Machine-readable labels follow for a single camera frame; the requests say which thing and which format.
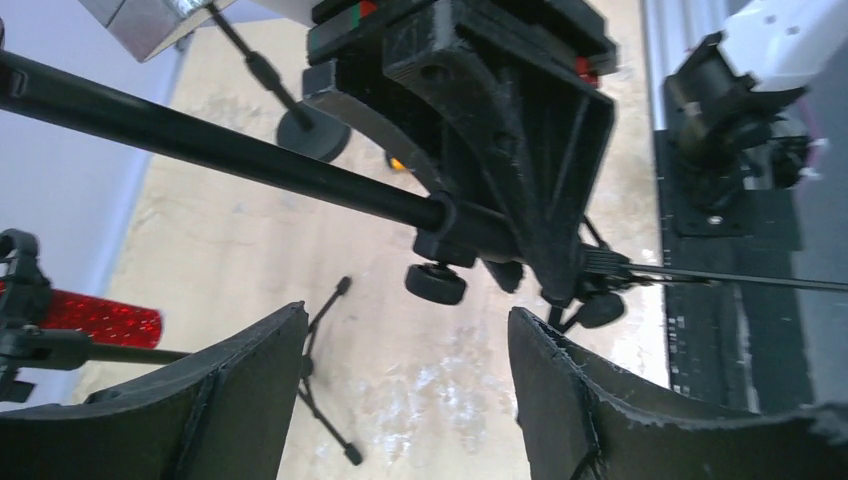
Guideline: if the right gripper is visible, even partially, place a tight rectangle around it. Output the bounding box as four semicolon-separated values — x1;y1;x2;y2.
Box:
301;0;621;306

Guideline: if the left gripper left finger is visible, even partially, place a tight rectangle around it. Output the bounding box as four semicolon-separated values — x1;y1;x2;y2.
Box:
1;302;308;479

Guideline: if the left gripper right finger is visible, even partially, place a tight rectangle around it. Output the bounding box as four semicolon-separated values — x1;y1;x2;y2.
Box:
508;307;847;479

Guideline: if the black tripod stand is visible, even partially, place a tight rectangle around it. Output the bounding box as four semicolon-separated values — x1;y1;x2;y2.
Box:
0;228;366;467
1;51;847;303

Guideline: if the red glitter microphone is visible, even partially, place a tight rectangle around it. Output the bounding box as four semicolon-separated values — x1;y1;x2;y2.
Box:
37;290;163;349

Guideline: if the black round-base mic stand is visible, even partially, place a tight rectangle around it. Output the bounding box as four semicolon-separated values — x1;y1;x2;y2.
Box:
206;3;352;163

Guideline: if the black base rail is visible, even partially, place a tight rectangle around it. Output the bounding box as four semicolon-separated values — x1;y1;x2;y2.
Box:
653;130;815;413

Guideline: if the aluminium frame rail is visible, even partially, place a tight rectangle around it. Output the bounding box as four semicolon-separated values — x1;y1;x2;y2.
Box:
641;0;735;131

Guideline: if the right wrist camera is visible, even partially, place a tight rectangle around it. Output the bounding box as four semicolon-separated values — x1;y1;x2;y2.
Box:
79;0;234;63

